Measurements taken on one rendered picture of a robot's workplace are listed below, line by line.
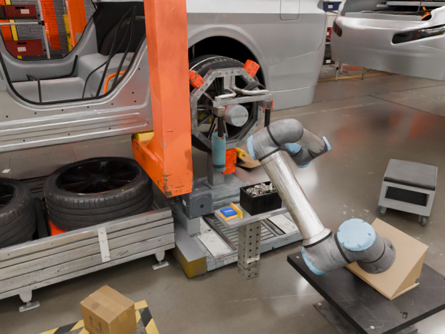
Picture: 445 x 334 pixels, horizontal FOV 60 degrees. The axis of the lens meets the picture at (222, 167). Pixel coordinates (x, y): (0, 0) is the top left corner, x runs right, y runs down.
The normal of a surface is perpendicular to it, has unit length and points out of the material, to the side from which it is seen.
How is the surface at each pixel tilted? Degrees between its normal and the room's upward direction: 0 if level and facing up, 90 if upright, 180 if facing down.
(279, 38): 90
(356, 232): 41
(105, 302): 0
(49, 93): 50
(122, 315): 90
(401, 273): 45
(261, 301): 0
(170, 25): 90
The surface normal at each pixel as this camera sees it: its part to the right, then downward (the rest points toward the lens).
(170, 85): 0.47, 0.36
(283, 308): 0.00, -0.91
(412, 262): -0.61, -0.50
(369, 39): -0.87, 0.14
